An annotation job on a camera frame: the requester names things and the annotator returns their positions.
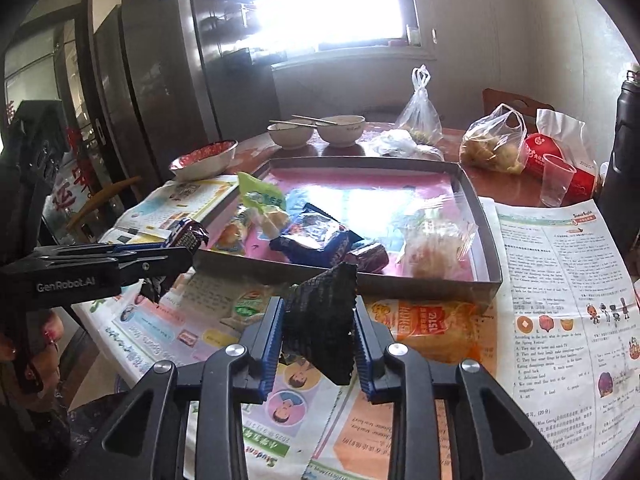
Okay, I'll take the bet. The black snack packet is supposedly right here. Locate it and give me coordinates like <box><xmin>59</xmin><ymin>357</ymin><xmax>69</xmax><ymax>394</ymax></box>
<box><xmin>282</xmin><ymin>262</ymin><xmax>357</xmax><ymax>386</ymax></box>

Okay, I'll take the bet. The dark chocolate cake wrapper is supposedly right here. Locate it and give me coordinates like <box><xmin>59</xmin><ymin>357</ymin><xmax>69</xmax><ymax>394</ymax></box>
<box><xmin>344</xmin><ymin>242</ymin><xmax>390</xmax><ymax>273</ymax></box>

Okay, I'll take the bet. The clear bag of crackers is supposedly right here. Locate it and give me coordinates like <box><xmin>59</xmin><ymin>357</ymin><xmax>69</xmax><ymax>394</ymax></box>
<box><xmin>400</xmin><ymin>218</ymin><xmax>477</xmax><ymax>280</ymax></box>

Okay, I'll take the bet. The blue oreo cookie pack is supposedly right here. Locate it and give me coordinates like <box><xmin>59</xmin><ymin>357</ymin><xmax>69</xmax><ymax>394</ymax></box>
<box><xmin>269</xmin><ymin>203</ymin><xmax>363</xmax><ymax>269</ymax></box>

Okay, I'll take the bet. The green egg yolk pastry pack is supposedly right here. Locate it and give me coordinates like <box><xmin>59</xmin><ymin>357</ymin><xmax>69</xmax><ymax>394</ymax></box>
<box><xmin>238</xmin><ymin>172</ymin><xmax>291</xmax><ymax>240</ymax></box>

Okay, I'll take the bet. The left hand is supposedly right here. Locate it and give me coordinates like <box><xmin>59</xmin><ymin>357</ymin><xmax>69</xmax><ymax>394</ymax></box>
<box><xmin>1</xmin><ymin>309</ymin><xmax>64</xmax><ymax>403</ymax></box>

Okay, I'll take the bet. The round pastry in wrapper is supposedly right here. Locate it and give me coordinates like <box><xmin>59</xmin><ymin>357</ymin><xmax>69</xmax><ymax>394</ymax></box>
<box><xmin>220</xmin><ymin>285</ymin><xmax>273</xmax><ymax>333</ymax></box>

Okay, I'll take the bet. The wooden chair left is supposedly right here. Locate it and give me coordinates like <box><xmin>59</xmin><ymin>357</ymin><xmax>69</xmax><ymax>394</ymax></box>
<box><xmin>66</xmin><ymin>176</ymin><xmax>142</xmax><ymax>231</ymax></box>

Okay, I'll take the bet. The left colourful newspaper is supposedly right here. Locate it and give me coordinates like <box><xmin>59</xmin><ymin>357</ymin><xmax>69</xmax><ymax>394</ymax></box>
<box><xmin>73</xmin><ymin>176</ymin><xmax>267</xmax><ymax>384</ymax></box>

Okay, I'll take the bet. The orange rice cake pack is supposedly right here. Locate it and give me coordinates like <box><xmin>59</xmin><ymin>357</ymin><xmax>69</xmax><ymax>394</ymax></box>
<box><xmin>366</xmin><ymin>299</ymin><xmax>480</xmax><ymax>364</ymax></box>

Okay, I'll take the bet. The dark cardboard box tray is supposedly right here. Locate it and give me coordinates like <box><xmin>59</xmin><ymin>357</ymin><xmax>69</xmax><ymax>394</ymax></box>
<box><xmin>192</xmin><ymin>155</ymin><xmax>504</xmax><ymax>304</ymax></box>

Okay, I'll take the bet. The pink and blue book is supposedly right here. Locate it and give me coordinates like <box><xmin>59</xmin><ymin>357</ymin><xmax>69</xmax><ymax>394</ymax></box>
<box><xmin>209</xmin><ymin>166</ymin><xmax>476</xmax><ymax>281</ymax></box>

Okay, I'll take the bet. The red patterned bowl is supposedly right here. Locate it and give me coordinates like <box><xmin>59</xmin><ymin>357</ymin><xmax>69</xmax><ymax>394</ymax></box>
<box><xmin>169</xmin><ymin>140</ymin><xmax>238</xmax><ymax>182</ymax></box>

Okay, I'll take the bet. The dark refrigerator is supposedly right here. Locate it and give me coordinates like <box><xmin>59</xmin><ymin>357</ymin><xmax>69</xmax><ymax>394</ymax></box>
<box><xmin>92</xmin><ymin>0</ymin><xmax>282</xmax><ymax>192</ymax></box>

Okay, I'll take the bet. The right english newspaper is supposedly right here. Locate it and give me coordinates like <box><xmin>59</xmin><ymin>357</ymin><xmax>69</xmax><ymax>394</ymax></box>
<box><xmin>482</xmin><ymin>198</ymin><xmax>639</xmax><ymax>479</ymax></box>

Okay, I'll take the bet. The crumpled white plastic bag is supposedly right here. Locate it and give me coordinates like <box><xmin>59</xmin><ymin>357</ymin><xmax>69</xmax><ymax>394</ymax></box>
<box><xmin>369</xmin><ymin>129</ymin><xmax>445</xmax><ymax>162</ymax></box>

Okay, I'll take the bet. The left beige bowl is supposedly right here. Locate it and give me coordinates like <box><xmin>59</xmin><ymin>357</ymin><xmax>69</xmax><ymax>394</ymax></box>
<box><xmin>267</xmin><ymin>122</ymin><xmax>314</xmax><ymax>150</ymax></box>

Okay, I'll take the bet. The beige bowl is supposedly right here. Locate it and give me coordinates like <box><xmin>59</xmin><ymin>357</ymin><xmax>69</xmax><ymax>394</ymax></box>
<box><xmin>317</xmin><ymin>115</ymin><xmax>366</xmax><ymax>148</ymax></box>
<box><xmin>267</xmin><ymin>122</ymin><xmax>314</xmax><ymax>150</ymax></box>

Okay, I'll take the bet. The right beige bowl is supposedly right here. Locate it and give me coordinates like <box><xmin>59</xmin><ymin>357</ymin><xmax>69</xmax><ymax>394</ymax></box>
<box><xmin>317</xmin><ymin>115</ymin><xmax>366</xmax><ymax>148</ymax></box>

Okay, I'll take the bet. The tall clear plastic bag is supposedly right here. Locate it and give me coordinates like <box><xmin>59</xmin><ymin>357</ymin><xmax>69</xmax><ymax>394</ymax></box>
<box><xmin>395</xmin><ymin>65</ymin><xmax>442</xmax><ymax>146</ymax></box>

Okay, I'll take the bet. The plastic bag of fried food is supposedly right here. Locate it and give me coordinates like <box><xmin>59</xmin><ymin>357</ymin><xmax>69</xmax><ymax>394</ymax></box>
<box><xmin>459</xmin><ymin>103</ymin><xmax>527</xmax><ymax>174</ymax></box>

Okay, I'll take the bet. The clear plastic cup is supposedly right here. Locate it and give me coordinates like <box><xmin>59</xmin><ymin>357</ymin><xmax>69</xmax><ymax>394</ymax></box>
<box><xmin>540</xmin><ymin>154</ymin><xmax>576</xmax><ymax>208</ymax></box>

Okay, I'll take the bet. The red tissue pack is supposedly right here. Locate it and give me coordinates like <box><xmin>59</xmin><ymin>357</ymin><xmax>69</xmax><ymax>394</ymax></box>
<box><xmin>525</xmin><ymin>108</ymin><xmax>599</xmax><ymax>204</ymax></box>

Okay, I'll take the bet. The black thermos bottle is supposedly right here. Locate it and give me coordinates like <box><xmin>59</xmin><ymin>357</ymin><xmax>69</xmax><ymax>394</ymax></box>
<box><xmin>597</xmin><ymin>64</ymin><xmax>639</xmax><ymax>259</ymax></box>

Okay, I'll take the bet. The window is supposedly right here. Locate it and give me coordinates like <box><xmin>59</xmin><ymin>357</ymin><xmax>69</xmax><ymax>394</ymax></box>
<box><xmin>255</xmin><ymin>0</ymin><xmax>418</xmax><ymax>56</ymax></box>

